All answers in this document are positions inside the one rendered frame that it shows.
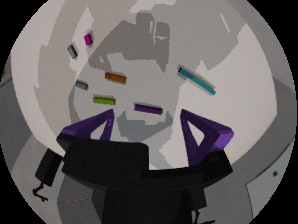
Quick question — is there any orange rod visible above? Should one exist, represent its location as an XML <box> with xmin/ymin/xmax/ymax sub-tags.
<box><xmin>105</xmin><ymin>72</ymin><xmax>126</xmax><ymax>83</ymax></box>

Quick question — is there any lime green rod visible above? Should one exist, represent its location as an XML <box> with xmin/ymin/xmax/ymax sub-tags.
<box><xmin>93</xmin><ymin>97</ymin><xmax>115</xmax><ymax>105</ymax></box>

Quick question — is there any magenta rod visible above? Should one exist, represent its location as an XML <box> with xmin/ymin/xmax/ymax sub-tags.
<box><xmin>84</xmin><ymin>34</ymin><xmax>93</xmax><ymax>45</ymax></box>

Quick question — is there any purple rod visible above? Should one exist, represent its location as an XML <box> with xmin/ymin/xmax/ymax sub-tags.
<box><xmin>134</xmin><ymin>104</ymin><xmax>163</xmax><ymax>115</ymax></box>

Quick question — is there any turquoise rod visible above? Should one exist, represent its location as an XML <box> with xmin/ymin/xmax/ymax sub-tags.
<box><xmin>178</xmin><ymin>67</ymin><xmax>216</xmax><ymax>95</ymax></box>

